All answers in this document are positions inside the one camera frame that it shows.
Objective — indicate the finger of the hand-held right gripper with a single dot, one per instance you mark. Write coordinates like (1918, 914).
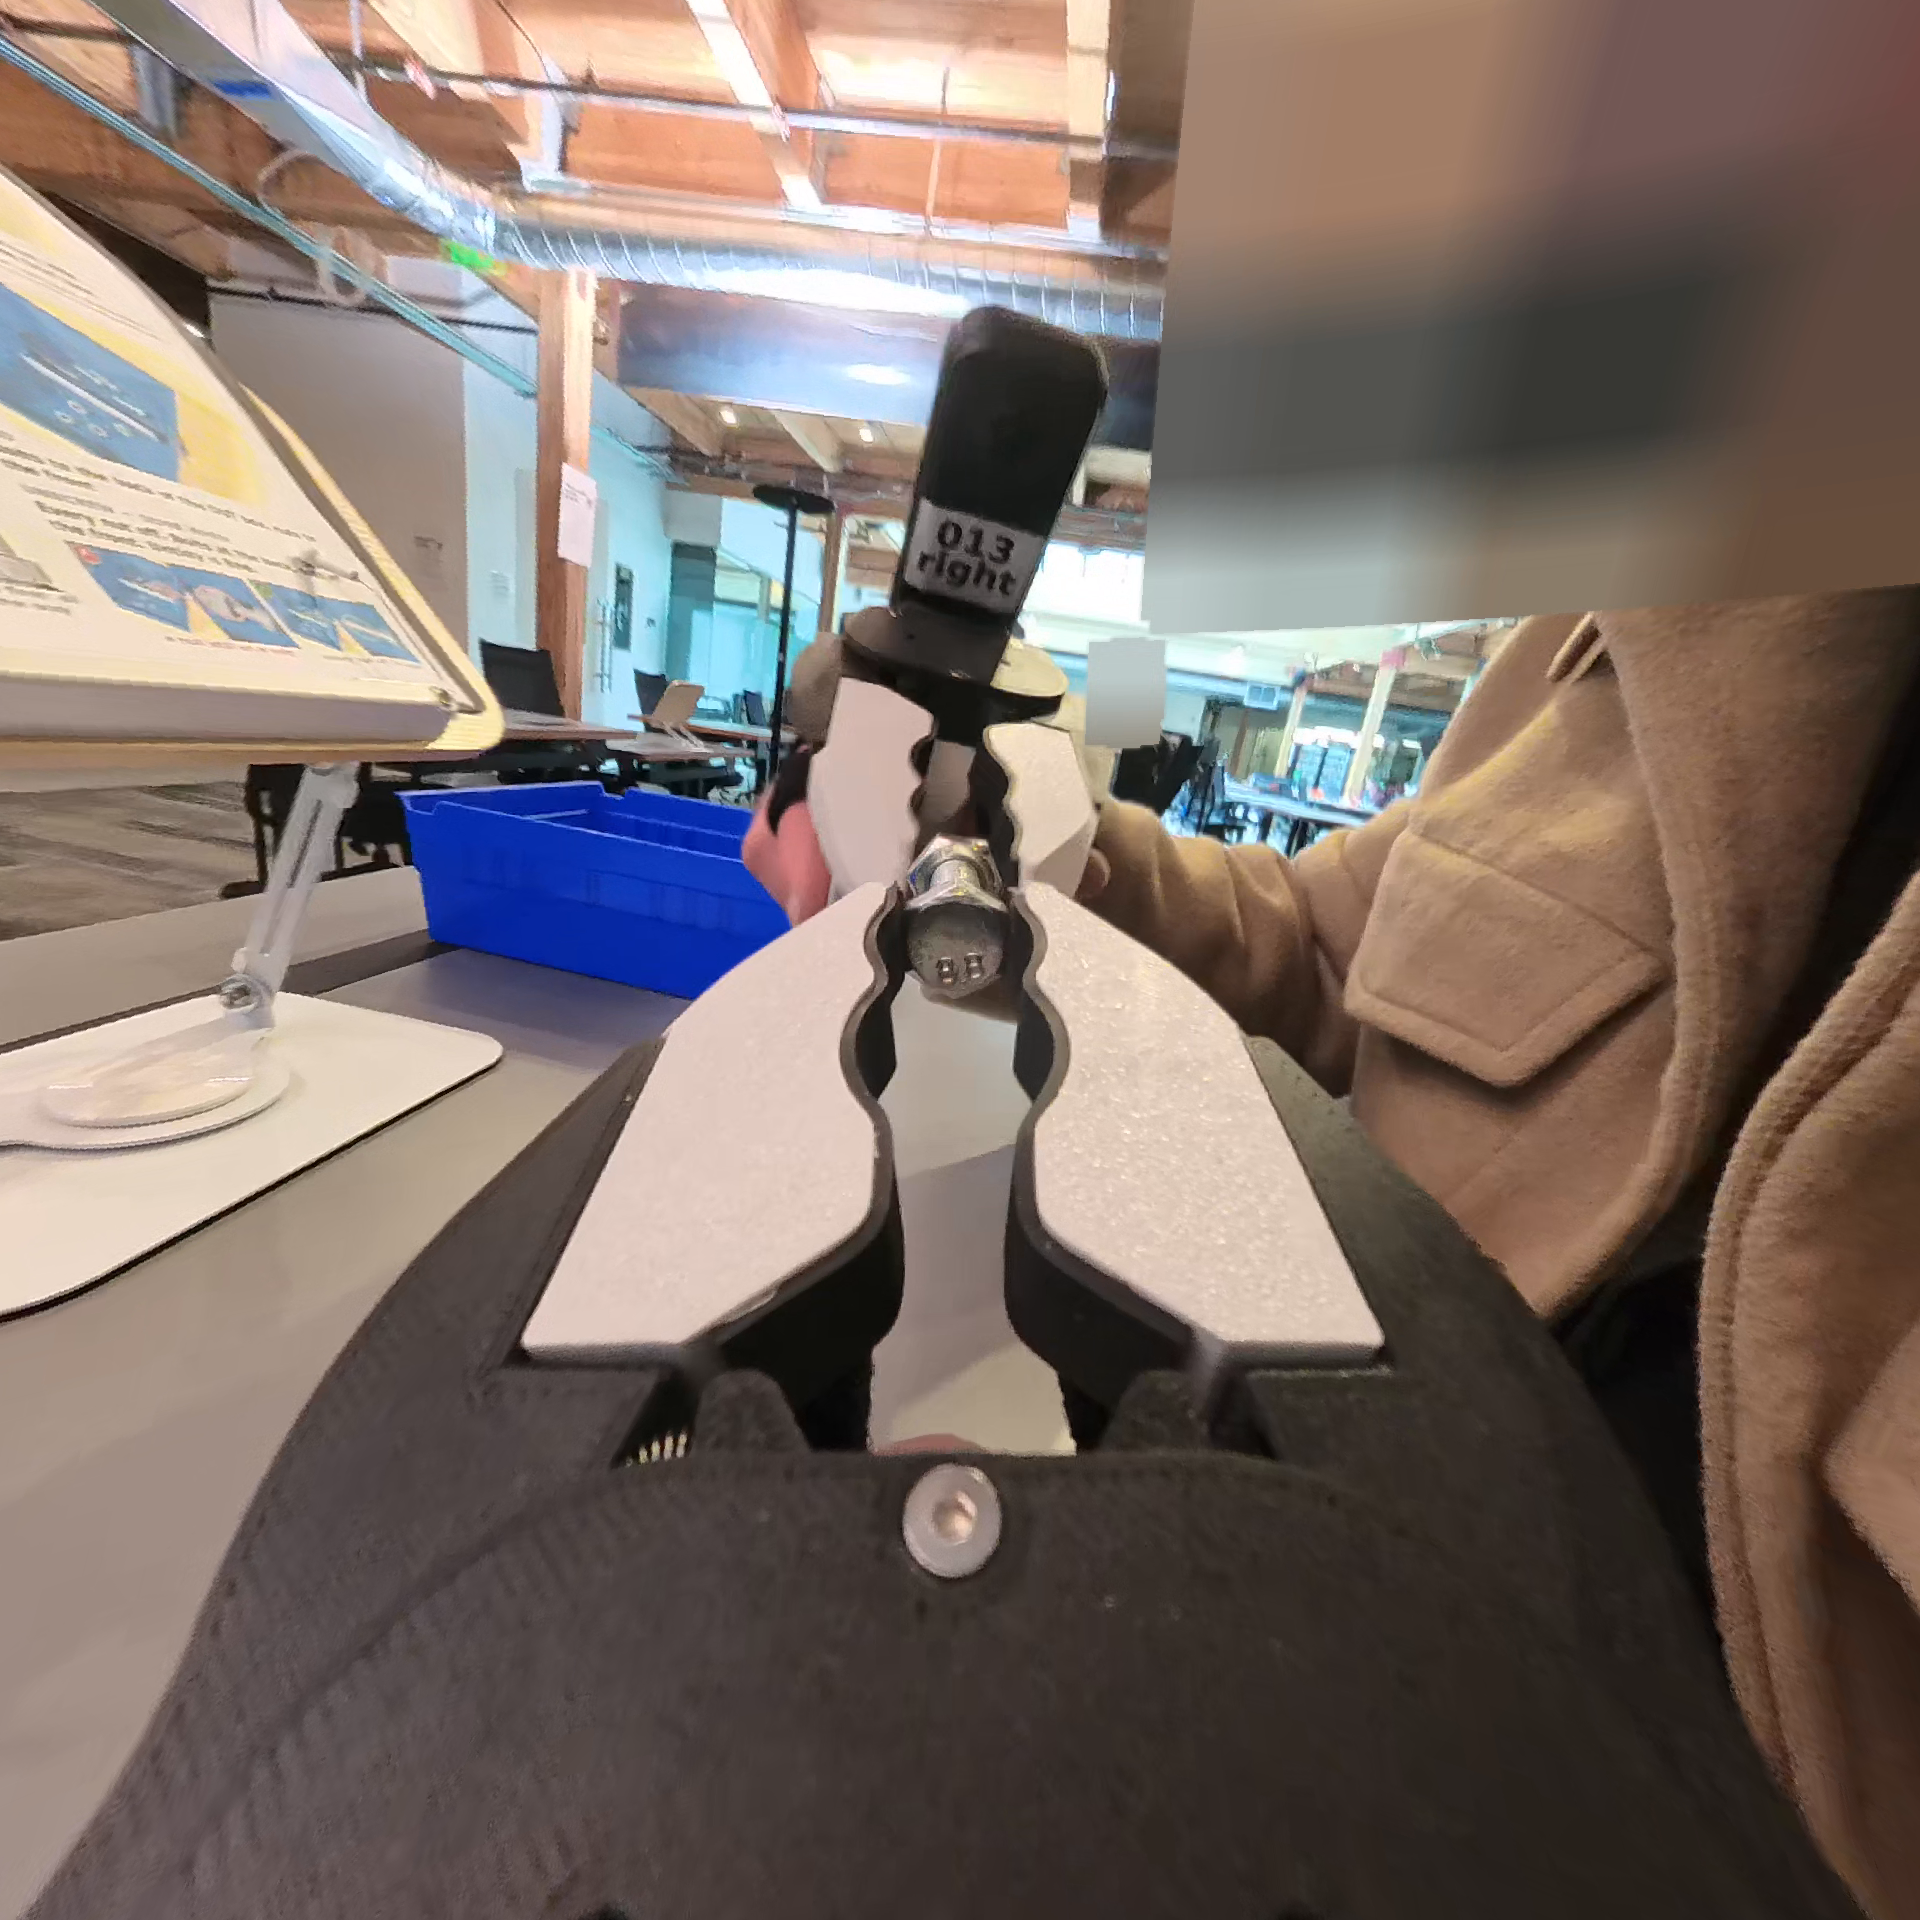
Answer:
(1049, 812)
(863, 780)

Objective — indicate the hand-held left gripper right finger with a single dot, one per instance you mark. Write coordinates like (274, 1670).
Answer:
(1199, 1199)

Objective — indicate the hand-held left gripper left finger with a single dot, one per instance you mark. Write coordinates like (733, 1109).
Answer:
(719, 1184)

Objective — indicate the blue plastic bin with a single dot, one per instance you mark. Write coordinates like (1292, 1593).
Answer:
(601, 900)

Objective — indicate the wooden office desk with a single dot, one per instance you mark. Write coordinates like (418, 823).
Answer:
(630, 734)

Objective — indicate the person's right hand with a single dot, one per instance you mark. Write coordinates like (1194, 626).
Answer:
(788, 876)

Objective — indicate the steel hex nut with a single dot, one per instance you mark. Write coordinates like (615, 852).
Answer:
(950, 861)

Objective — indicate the steel hex bolt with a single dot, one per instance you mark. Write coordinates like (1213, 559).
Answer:
(960, 945)

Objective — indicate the long office table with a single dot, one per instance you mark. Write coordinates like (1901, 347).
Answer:
(1306, 812)

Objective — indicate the white paper notice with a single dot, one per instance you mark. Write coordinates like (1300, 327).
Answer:
(581, 513)

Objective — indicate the person's tan sweater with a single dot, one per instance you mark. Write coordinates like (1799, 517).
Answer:
(1650, 1050)

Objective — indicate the white stand base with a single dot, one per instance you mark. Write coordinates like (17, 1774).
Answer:
(224, 1111)

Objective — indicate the printed instruction sheet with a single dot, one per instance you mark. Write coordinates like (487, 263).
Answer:
(121, 495)

